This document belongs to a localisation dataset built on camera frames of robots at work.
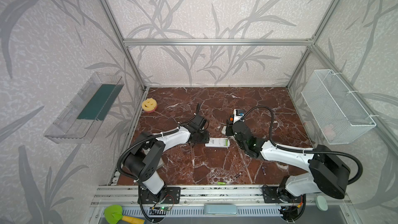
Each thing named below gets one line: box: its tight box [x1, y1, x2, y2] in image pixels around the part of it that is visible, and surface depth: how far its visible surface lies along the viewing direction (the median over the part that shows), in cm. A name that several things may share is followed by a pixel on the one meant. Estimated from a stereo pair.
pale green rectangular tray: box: [203, 204, 238, 216], surface depth 67 cm
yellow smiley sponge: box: [141, 97, 158, 113], surface depth 107 cm
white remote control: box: [204, 137, 231, 148], surface depth 92 cm
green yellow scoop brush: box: [103, 204, 146, 224], surface depth 68 cm
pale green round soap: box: [315, 195, 329, 212], surface depth 71 cm
